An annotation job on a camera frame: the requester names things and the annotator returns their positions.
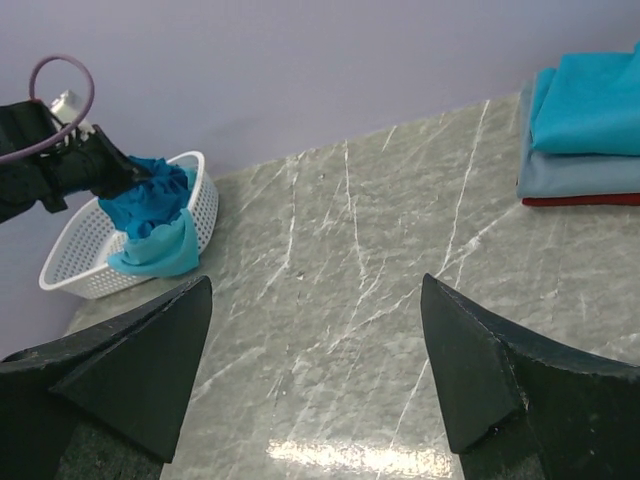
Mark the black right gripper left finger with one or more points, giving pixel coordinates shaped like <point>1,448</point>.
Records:
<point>107,402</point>

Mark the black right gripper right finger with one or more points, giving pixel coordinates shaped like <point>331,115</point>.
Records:
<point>518,405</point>

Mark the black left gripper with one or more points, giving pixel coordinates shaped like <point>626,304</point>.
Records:
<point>72,164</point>

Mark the teal blue t-shirt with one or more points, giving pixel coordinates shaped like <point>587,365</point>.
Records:
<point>157,201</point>

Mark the light turquoise crumpled t-shirt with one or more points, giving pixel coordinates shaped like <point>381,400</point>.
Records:
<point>170,250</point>

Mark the white perforated plastic basket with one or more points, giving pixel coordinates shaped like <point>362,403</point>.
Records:
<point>77,263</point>

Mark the folded red t-shirt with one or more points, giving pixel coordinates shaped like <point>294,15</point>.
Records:
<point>632,199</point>

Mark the folded teal t-shirt top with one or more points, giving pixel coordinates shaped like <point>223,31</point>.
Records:
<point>588,104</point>

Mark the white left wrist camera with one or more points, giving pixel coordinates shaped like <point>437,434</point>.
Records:
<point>66,108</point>

